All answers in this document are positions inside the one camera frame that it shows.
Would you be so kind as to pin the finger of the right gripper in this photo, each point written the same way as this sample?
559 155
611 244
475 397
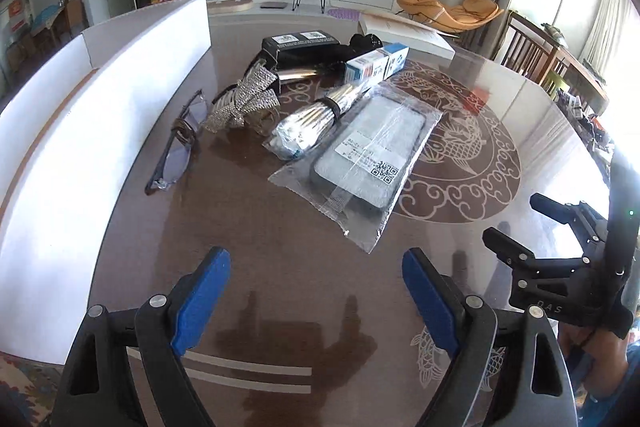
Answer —
562 213
517 257

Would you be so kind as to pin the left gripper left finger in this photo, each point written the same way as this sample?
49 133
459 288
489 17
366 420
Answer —
97 388

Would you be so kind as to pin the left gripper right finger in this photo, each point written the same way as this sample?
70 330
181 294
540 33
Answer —
533 386

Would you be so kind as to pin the black velvet scrunchie bundle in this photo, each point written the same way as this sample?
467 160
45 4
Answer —
362 44

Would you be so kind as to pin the person right hand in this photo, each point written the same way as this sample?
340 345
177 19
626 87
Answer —
609 354

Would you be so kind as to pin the wooden dining chair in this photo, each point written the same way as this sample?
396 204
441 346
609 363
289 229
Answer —
530 51

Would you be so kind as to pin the phone case in plastic bag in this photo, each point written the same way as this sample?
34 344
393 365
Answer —
355 175

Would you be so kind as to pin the blue tinted glasses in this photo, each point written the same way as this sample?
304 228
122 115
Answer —
177 152

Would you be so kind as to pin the orange lounge chair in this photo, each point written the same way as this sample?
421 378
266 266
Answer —
452 19

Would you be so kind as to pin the white flat box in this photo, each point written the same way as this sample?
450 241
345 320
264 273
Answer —
395 29

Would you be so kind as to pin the blue white small box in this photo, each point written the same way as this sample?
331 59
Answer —
373 67

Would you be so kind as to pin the white storage box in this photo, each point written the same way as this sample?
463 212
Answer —
68 141

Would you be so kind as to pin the cotton swabs bag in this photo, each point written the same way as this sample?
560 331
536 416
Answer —
301 131

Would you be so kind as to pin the rhinestone bow hair clip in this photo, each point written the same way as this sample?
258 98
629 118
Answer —
251 94

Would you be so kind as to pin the black rectangular box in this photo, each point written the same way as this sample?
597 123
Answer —
300 50

